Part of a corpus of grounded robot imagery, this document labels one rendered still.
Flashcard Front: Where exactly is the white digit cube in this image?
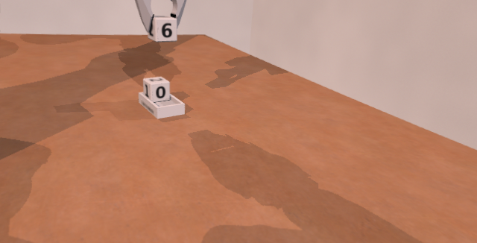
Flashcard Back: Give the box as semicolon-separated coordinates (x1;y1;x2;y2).
143;77;170;103
148;16;177;42

